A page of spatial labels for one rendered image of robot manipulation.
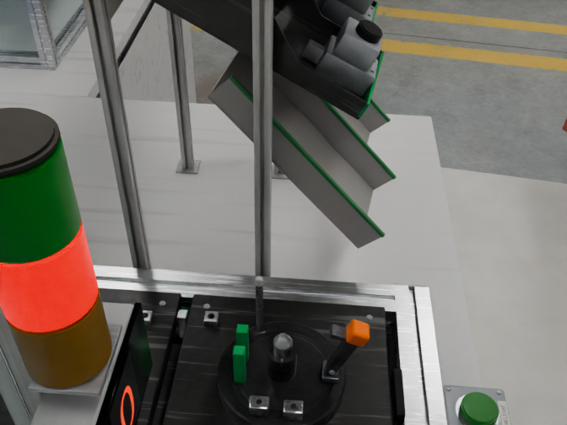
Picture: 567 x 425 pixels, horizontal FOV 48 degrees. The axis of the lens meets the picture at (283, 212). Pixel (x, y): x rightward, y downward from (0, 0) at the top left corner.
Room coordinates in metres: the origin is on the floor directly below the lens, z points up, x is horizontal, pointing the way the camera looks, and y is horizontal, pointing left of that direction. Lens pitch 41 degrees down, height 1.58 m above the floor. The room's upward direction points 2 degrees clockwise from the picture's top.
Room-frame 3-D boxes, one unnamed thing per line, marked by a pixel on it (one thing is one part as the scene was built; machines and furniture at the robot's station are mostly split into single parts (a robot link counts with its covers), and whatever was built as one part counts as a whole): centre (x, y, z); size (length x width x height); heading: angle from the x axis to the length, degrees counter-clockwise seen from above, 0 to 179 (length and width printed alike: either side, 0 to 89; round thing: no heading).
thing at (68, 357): (0.23, 0.13, 1.28); 0.05 x 0.05 x 0.05
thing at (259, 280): (0.47, 0.02, 1.03); 0.01 x 0.01 x 0.08
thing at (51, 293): (0.23, 0.13, 1.33); 0.05 x 0.05 x 0.05
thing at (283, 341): (0.42, 0.00, 1.04); 0.02 x 0.02 x 0.03
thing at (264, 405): (0.37, 0.02, 1.00); 0.02 x 0.01 x 0.02; 87
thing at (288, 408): (0.36, -0.02, 1.00); 0.02 x 0.01 x 0.02; 87
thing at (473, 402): (0.39, -0.22, 0.96); 0.04 x 0.04 x 0.02
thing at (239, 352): (0.40, 0.04, 1.01); 0.01 x 0.01 x 0.05; 87
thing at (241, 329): (0.43, 0.04, 1.01); 0.01 x 0.01 x 0.05; 87
